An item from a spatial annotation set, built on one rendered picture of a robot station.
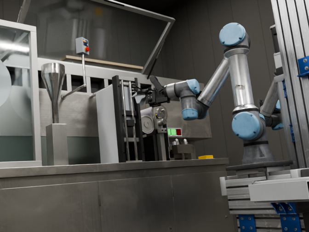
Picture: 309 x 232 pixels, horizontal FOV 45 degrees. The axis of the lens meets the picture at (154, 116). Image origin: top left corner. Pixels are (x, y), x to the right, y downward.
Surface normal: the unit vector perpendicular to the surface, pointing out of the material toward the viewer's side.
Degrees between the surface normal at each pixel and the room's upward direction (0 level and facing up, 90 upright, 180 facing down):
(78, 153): 90
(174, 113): 90
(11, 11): 90
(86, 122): 90
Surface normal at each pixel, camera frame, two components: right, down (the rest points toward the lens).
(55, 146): 0.64, -0.21
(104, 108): -0.77, -0.04
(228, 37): -0.44, -0.26
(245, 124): -0.42, 0.00
